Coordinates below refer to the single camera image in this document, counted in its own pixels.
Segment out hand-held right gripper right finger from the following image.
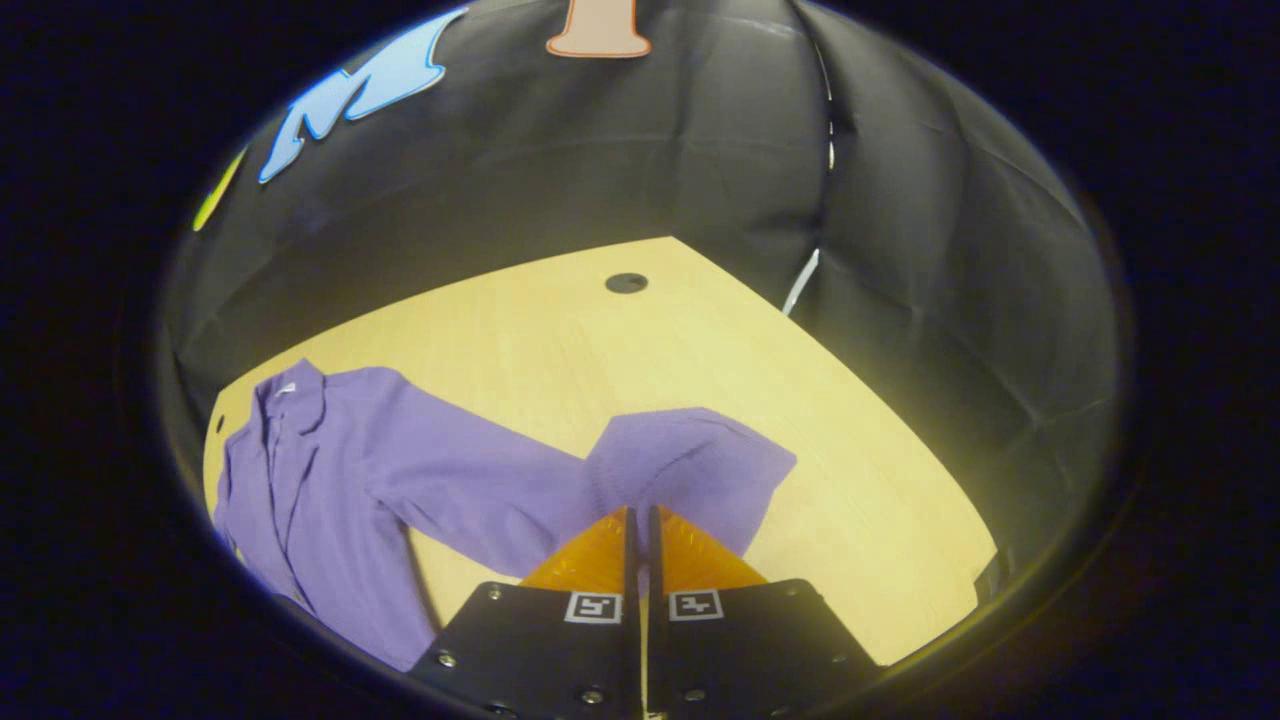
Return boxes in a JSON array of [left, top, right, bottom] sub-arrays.
[[645, 505, 886, 720]]

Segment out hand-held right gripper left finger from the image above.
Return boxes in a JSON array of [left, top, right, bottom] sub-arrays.
[[408, 505, 646, 720]]

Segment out white cable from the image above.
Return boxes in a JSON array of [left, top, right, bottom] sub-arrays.
[[782, 248, 823, 317]]

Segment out purple knit cardigan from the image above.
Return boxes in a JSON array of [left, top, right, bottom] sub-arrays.
[[212, 358, 799, 673]]

